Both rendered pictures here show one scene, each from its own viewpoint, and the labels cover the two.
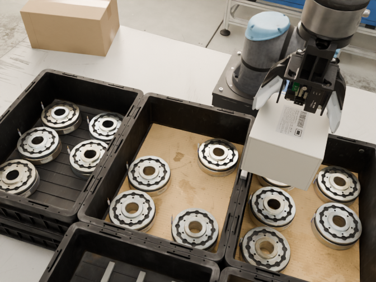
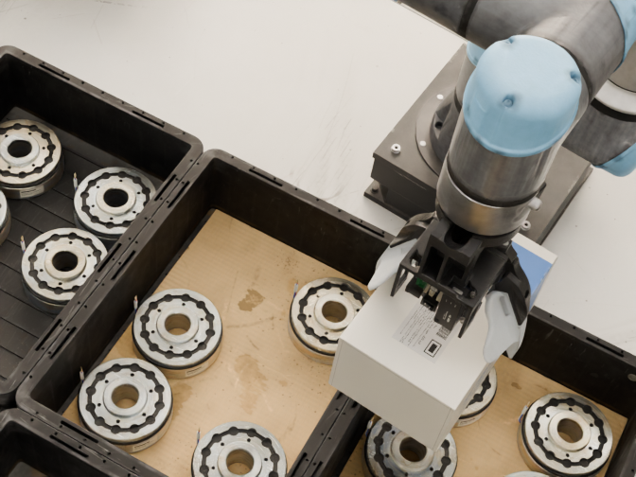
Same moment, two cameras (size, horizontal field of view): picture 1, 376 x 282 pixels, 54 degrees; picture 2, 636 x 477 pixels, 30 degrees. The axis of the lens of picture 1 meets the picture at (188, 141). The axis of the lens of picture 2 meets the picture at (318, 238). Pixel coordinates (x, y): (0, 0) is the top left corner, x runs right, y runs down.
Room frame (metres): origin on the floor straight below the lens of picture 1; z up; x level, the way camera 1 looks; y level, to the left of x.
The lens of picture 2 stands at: (-0.13, -0.12, 2.05)
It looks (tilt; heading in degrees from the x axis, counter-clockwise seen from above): 55 degrees down; 6
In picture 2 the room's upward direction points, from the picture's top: 11 degrees clockwise
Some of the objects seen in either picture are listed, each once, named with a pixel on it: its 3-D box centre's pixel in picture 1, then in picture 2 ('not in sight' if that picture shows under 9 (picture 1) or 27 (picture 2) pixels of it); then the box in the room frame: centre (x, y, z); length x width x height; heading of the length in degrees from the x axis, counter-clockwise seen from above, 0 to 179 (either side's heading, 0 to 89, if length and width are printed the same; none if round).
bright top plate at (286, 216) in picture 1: (273, 205); (412, 451); (0.45, -0.20, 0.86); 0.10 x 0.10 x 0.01
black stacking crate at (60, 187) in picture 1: (62, 146); (10, 233); (0.58, 0.31, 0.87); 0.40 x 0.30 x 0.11; 166
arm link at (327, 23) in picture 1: (334, 13); (491, 187); (0.46, -0.18, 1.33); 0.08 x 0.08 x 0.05
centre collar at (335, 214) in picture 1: (338, 221); not in sight; (0.42, -0.35, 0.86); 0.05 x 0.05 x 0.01
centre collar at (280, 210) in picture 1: (273, 204); (412, 450); (0.45, -0.20, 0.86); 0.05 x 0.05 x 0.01
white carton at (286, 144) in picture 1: (290, 125); (443, 319); (0.48, -0.19, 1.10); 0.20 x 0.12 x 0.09; 161
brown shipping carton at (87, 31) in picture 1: (74, 19); not in sight; (1.30, 0.48, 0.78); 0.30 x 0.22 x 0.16; 85
